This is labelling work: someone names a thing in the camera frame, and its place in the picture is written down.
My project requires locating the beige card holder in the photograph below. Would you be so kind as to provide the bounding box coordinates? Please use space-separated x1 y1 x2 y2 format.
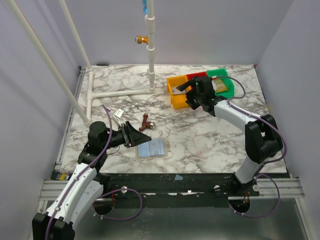
135 137 169 159

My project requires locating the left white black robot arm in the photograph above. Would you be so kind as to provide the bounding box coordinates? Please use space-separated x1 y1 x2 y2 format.
32 121 152 240

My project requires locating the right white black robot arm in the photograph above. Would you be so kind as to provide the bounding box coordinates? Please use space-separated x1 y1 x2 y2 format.
176 76 285 185

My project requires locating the white card in yellow bin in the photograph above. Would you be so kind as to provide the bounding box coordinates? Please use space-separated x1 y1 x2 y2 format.
172 88 186 96

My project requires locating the gold card in green bin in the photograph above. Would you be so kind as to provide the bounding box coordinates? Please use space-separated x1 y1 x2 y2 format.
213 78 228 93

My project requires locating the red plastic bin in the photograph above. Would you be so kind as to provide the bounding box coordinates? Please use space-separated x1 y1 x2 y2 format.
186 71 208 80

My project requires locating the brown metal pipe fitting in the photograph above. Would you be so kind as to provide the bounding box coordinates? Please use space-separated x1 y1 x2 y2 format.
139 113 156 132

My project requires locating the yellow plastic bin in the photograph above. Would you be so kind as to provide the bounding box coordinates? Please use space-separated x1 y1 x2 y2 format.
166 75 191 109

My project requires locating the green plastic bin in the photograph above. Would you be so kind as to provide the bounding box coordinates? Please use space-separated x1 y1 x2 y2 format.
206 68 235 99

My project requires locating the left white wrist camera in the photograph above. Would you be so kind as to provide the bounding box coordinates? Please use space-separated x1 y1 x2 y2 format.
112 108 124 127

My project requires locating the white PVC pipe frame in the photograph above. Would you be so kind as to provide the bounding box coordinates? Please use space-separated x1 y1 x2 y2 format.
5 0 156 127

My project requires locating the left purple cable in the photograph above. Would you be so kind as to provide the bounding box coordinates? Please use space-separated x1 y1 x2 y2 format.
44 104 143 240

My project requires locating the blue sticker on rail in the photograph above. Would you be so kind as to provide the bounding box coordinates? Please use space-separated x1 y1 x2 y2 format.
174 174 183 181

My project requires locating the orange camera on pole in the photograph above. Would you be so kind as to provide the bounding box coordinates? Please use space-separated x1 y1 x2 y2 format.
135 35 149 45

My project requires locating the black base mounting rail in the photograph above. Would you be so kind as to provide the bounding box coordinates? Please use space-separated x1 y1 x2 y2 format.
51 169 292 210

